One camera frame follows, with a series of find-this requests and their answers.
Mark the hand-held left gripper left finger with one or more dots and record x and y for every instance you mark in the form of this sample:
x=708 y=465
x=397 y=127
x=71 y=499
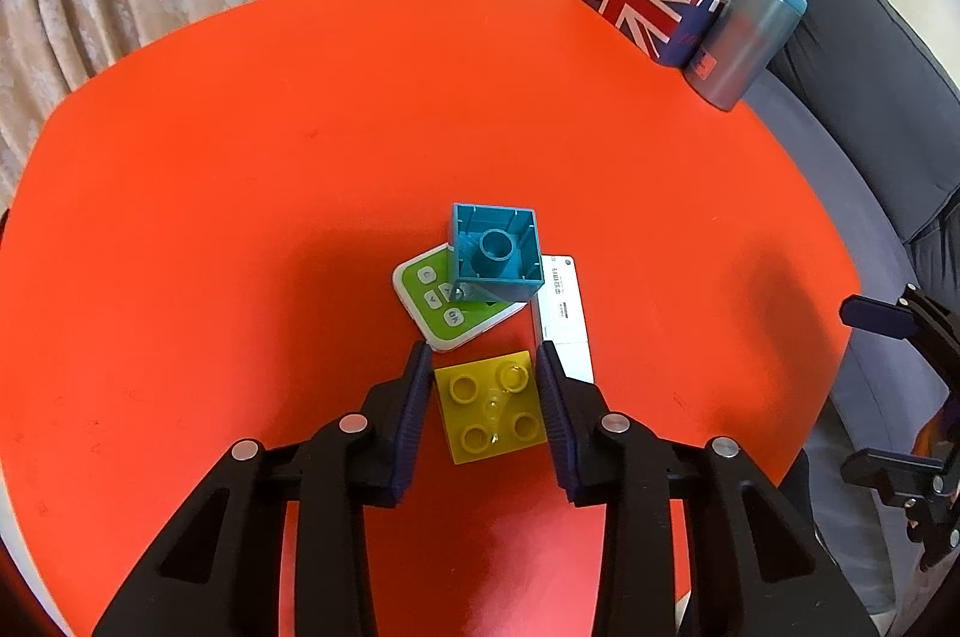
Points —
x=411 y=412

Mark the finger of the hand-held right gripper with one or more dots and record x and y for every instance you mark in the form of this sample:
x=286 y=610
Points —
x=881 y=466
x=874 y=316

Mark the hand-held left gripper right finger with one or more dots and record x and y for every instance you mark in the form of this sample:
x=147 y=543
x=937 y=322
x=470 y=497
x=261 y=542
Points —
x=556 y=412

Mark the yellow toy block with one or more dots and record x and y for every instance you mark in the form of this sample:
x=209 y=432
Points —
x=487 y=416

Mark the white flat box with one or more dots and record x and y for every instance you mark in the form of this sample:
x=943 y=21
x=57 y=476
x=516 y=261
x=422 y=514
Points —
x=564 y=314

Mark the green white toy remote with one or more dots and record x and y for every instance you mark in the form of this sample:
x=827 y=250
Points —
x=439 y=310

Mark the blue toy block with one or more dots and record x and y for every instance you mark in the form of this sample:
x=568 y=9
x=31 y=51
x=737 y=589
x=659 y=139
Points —
x=495 y=254

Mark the grey sofa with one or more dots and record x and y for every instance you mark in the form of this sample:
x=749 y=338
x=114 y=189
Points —
x=862 y=119

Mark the grey blue thermos bottle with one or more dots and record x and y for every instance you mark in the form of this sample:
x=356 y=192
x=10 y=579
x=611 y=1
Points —
x=739 y=36

